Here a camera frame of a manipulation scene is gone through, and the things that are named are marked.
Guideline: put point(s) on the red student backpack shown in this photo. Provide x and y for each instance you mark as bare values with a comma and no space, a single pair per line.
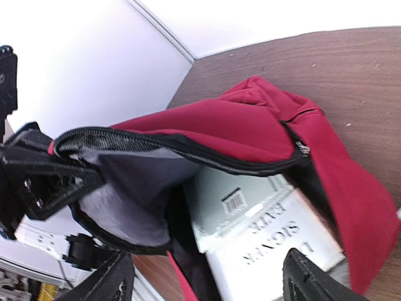
254,129

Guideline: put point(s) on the white book pink flowers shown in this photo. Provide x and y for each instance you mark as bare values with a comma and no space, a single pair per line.
248,265

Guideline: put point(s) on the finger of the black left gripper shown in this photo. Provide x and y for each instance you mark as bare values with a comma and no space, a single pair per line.
37,184

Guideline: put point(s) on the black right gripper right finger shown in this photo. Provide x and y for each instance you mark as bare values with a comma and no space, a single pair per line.
303,280

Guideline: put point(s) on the white grey barcode book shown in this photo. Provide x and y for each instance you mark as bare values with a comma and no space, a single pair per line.
222,204

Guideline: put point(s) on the left aluminium corner post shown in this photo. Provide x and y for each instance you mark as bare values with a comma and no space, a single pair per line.
163,29

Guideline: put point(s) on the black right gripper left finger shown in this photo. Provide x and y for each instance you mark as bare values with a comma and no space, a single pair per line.
112,281

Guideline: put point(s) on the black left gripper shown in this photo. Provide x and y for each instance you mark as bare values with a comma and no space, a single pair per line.
9,62

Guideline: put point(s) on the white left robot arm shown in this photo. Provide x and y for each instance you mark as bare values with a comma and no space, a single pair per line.
39,253

